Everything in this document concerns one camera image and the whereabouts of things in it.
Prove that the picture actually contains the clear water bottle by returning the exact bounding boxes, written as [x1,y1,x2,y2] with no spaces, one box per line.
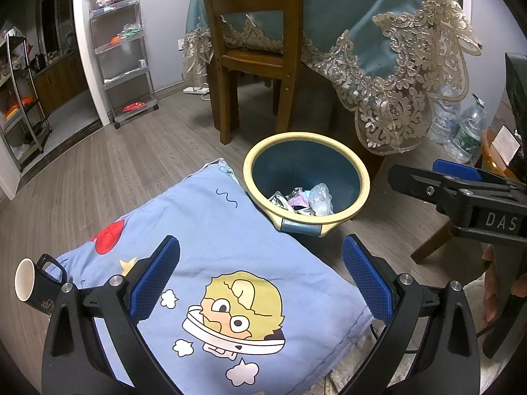
[429,84,461,145]
[444,94,487,164]

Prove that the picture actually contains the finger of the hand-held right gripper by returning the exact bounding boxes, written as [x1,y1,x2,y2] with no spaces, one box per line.
[432,158,520,194]
[387,164,467,215]

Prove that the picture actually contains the black mug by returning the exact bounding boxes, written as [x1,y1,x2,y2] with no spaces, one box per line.
[15,254,69,317]

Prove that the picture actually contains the person's right hand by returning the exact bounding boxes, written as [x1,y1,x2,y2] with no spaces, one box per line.
[482,246,502,325]

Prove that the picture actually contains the teal lace-trimmed tablecloth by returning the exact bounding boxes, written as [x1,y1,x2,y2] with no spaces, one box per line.
[181,0,482,156]

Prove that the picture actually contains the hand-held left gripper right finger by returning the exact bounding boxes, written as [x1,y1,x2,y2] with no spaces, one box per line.
[342,234,481,395]

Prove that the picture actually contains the metal shelf rack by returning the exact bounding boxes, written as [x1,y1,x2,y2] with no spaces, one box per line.
[0,33,53,173]

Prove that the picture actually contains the wooden kitchen cabinet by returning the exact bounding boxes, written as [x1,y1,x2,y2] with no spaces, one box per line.
[33,53,89,114]

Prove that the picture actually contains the white card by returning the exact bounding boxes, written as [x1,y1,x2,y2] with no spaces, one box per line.
[492,125,520,155]

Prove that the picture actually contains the white power strip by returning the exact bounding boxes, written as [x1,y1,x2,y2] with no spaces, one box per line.
[183,84,210,101]

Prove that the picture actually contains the blue bin with yellow rim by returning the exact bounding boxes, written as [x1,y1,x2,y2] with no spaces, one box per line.
[243,132,371,238]

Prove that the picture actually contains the wooden chair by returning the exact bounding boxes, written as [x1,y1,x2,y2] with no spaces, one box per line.
[195,0,305,145]

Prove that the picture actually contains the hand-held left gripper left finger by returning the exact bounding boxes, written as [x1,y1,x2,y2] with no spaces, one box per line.
[41,235,182,395]

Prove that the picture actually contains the grey rolling cart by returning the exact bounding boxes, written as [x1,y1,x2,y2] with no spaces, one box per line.
[88,0,159,129]

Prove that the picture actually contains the blue cartoon printed blanket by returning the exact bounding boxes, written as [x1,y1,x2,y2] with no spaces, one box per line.
[53,157,373,395]

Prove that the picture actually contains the clear plastic bag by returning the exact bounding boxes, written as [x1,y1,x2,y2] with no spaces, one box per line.
[309,183,335,215]

